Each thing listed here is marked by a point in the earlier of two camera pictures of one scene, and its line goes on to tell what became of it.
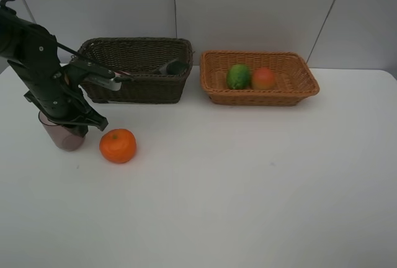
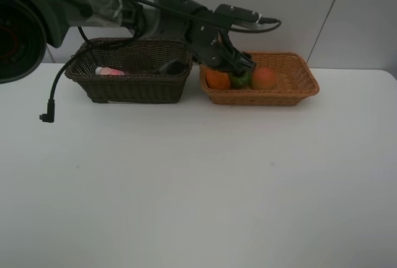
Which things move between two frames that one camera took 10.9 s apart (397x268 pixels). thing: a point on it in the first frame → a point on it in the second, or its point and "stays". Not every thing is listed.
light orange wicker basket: [294, 80] stays
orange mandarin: [118, 145] → [216, 80]
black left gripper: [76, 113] → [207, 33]
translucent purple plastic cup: [66, 139] → [138, 62]
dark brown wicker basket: [139, 57] stays
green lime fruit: [238, 77] stays
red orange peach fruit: [263, 78] stays
